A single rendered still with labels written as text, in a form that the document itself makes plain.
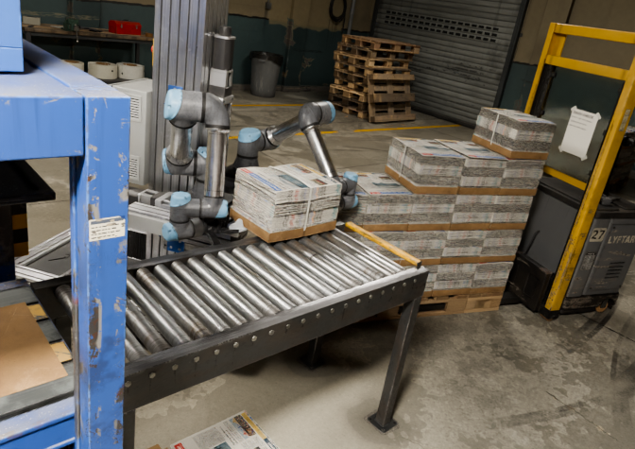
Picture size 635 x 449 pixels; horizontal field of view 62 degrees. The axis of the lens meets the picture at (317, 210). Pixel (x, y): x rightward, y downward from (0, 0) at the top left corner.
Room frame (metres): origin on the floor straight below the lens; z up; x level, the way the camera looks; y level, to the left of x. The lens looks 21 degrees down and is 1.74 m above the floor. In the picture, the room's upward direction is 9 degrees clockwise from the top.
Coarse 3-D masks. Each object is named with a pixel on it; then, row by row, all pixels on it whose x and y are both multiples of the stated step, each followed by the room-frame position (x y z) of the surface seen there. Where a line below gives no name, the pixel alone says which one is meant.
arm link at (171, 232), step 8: (168, 224) 1.86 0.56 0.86; (176, 224) 1.86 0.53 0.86; (184, 224) 1.87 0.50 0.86; (192, 224) 1.91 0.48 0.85; (168, 232) 1.84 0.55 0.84; (176, 232) 1.85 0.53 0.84; (184, 232) 1.87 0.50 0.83; (192, 232) 1.90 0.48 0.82; (168, 240) 1.84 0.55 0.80; (176, 240) 1.87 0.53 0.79
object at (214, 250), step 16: (336, 224) 2.28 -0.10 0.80; (240, 240) 1.94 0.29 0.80; (256, 240) 1.97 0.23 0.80; (160, 256) 1.70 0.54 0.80; (176, 256) 1.72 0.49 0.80; (192, 256) 1.74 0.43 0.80; (32, 288) 1.38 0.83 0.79; (48, 288) 1.39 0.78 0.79; (144, 288) 1.61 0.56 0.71; (48, 304) 1.39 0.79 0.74
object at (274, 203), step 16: (240, 176) 2.11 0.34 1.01; (256, 176) 2.07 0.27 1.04; (272, 176) 2.12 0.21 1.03; (240, 192) 2.11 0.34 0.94; (256, 192) 2.02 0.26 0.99; (272, 192) 1.95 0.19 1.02; (288, 192) 1.98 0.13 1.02; (304, 192) 2.04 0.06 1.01; (240, 208) 2.09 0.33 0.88; (256, 208) 2.02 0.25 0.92; (272, 208) 1.95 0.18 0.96; (288, 208) 1.99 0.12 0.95; (256, 224) 2.00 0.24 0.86; (272, 224) 1.94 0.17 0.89; (288, 224) 2.01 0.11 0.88
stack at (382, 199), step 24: (360, 192) 2.72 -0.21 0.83; (384, 192) 2.78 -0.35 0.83; (408, 192) 2.85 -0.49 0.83; (336, 216) 2.64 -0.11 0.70; (360, 216) 2.69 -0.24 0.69; (384, 216) 2.76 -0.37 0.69; (408, 216) 2.82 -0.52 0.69; (432, 216) 2.89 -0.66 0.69; (456, 216) 2.96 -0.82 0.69; (480, 216) 3.03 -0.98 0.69; (360, 240) 2.72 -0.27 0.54; (408, 240) 2.83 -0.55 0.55; (432, 240) 2.89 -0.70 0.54; (456, 240) 2.98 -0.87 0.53; (480, 240) 3.05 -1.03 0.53; (456, 264) 3.00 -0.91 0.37; (432, 288) 2.94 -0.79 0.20; (456, 288) 3.02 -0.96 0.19; (384, 312) 2.81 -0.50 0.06; (432, 312) 2.97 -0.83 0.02; (456, 312) 3.04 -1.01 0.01
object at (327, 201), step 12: (288, 168) 2.28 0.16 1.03; (300, 168) 2.30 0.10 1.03; (312, 168) 2.33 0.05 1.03; (312, 180) 2.17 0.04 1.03; (324, 180) 2.19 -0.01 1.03; (324, 192) 2.12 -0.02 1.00; (336, 192) 2.18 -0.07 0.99; (324, 204) 2.13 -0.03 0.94; (336, 204) 2.19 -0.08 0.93; (312, 216) 2.09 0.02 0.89; (324, 216) 2.15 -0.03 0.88
